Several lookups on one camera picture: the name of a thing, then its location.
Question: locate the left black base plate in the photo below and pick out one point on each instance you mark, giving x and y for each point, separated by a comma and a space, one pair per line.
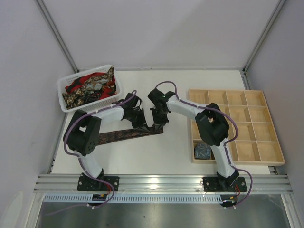
114, 183

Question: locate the red patterned tie in basket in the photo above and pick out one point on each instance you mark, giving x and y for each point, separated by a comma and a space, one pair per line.
80, 82

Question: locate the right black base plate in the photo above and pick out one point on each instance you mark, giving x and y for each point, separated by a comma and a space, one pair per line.
216, 184

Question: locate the brown floral tie in basket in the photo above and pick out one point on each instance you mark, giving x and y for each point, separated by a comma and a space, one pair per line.
76, 93

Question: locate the white plastic basket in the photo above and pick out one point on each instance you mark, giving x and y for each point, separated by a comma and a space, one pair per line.
89, 90

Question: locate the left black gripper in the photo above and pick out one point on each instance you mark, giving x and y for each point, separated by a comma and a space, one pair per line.
138, 119

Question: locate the aluminium rail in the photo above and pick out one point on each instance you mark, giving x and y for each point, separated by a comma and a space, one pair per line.
65, 183

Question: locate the aluminium frame post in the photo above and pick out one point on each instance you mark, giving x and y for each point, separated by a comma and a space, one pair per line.
56, 34
266, 30

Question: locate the right aluminium frame post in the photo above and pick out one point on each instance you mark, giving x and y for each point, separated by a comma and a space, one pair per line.
266, 30

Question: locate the white slotted cable duct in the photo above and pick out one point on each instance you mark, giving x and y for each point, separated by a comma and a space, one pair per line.
133, 198

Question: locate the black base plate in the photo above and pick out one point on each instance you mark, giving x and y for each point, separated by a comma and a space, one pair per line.
216, 184
114, 183

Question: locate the dark paisley necktie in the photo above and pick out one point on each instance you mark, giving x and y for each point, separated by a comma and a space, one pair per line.
121, 135

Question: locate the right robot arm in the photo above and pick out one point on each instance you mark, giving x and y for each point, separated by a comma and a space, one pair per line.
211, 123

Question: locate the left aluminium frame post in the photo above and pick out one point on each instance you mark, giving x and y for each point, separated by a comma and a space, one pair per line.
56, 34

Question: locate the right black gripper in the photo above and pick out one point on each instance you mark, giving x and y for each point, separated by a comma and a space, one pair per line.
159, 118

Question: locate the wooden compartment tray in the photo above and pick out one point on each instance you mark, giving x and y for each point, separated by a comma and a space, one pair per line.
257, 142

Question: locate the rolled grey tie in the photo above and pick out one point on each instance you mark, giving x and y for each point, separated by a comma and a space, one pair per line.
202, 151

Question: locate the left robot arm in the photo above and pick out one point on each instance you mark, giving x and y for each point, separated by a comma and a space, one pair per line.
83, 136

